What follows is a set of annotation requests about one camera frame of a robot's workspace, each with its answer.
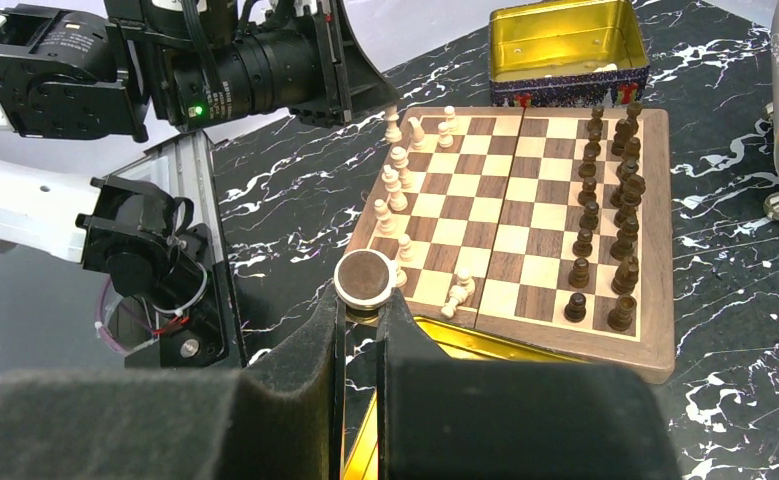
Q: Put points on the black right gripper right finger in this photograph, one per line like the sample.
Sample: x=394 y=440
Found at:
x=601 y=420

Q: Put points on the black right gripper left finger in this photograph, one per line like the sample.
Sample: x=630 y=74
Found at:
x=280 y=418

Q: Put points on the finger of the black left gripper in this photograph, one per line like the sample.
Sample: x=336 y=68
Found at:
x=362 y=90

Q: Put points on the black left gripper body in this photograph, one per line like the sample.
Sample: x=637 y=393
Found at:
x=285 y=60

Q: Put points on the white chess piece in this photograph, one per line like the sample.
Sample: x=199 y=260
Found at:
x=400 y=162
x=418 y=135
x=386 y=222
x=365 y=279
x=405 y=248
x=458 y=293
x=392 y=132

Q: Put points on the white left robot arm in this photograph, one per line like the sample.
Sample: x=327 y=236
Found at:
x=74 y=75

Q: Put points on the gold tin with white pieces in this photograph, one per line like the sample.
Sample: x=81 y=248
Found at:
x=578 y=53

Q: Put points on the wooden chess board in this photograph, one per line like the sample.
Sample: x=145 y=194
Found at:
x=496 y=203

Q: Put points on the dark chess pieces row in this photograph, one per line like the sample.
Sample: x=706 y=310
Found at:
x=603 y=267

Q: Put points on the empty gold tin lid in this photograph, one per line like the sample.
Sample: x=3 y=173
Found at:
x=452 y=403

